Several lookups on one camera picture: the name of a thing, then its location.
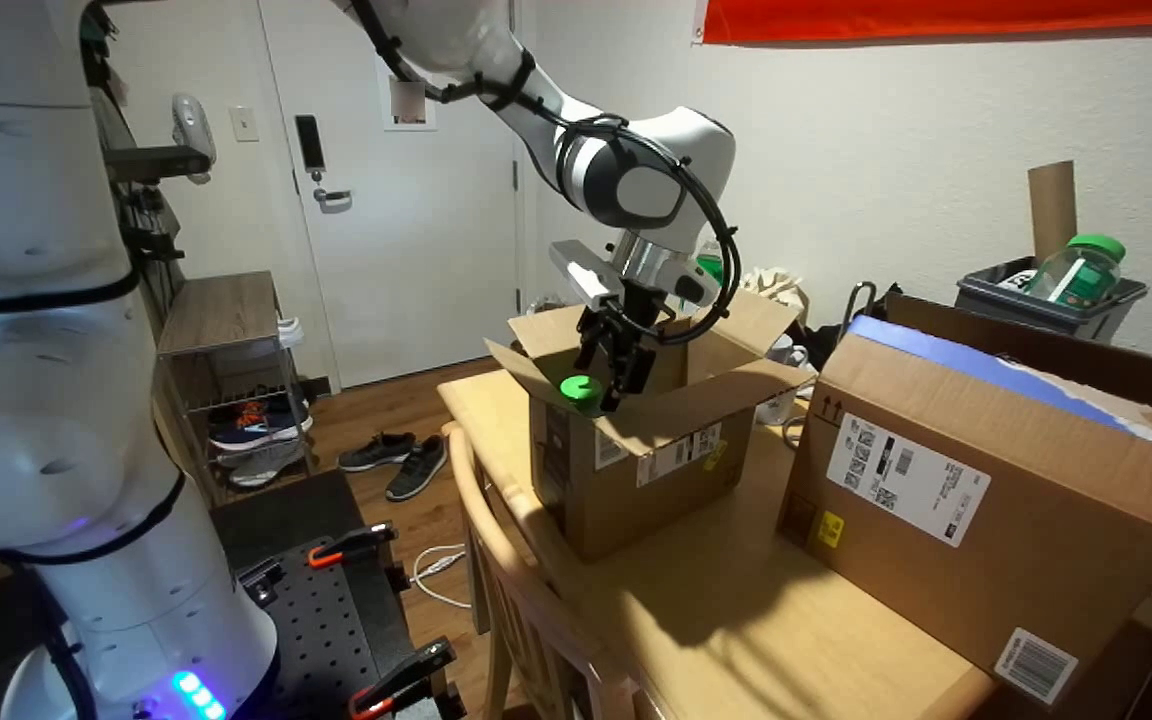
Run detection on dark sneaker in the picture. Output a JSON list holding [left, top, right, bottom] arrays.
[[385, 434, 450, 503], [337, 431, 418, 474]]

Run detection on paper notice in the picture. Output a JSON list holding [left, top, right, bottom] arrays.
[[375, 58, 438, 132]]

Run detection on orange and black clamp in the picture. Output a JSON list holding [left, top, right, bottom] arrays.
[[307, 521, 400, 572], [348, 636, 458, 720]]

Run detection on grey bin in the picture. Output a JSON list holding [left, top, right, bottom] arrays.
[[955, 256, 1150, 344]]

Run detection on orange banner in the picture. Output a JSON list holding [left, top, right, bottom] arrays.
[[692, 0, 1152, 47]]

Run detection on white door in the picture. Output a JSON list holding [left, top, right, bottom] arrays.
[[257, 0, 524, 392]]

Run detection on blue and white sneakers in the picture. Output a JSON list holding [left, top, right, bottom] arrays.
[[207, 397, 314, 452]]

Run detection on large cardboard box with labels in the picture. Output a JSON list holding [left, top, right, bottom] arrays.
[[777, 292, 1152, 707]]

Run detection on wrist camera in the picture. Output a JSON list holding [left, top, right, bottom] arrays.
[[548, 239, 629, 312]]

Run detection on wooden chair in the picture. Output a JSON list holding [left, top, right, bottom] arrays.
[[440, 420, 639, 720]]

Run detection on white mug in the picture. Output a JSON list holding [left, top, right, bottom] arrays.
[[755, 334, 814, 427]]

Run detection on white device on black bracket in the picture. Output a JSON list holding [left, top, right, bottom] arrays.
[[102, 92, 218, 187]]

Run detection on cardboard tube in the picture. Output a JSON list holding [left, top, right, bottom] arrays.
[[1026, 159, 1080, 264]]

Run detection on clear jar with green lid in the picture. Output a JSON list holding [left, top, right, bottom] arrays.
[[1024, 233, 1128, 308]]

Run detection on open cardboard box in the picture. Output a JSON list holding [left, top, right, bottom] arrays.
[[484, 287, 818, 564]]

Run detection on grey sneakers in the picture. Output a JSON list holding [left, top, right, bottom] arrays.
[[225, 440, 308, 490]]

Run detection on door lock with handle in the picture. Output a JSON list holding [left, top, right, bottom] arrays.
[[293, 113, 354, 216]]

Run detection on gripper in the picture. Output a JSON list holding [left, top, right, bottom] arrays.
[[573, 283, 673, 414]]

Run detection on white cable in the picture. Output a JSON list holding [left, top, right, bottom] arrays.
[[411, 542, 474, 610]]

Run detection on wooden shoe rack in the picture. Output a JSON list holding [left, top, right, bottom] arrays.
[[155, 271, 316, 507]]

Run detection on black bag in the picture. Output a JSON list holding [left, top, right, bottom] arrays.
[[804, 281, 903, 373]]

